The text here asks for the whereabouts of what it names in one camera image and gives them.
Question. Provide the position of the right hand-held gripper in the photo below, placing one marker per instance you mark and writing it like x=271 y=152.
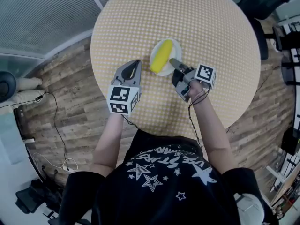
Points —
x=201 y=75

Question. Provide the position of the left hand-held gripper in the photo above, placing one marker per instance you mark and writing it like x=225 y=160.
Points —
x=119 y=97

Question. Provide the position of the white plate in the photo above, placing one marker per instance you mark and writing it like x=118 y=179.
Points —
x=176 y=55

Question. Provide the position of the yellow corn cob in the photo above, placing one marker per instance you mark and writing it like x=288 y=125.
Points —
x=161 y=55

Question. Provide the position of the person's right forearm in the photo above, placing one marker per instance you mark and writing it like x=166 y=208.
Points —
x=211 y=130

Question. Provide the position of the person's left forearm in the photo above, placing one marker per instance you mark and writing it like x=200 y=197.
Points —
x=110 y=139

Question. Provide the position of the yellow checkered round table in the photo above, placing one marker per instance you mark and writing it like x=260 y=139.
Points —
x=187 y=22

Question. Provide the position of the black star-print shirt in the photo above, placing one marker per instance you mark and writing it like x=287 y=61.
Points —
x=159 y=186

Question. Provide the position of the black folded chair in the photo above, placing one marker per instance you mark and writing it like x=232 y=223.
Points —
x=35 y=200

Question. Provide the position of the person's light trouser leg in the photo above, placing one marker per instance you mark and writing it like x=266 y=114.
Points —
x=249 y=207

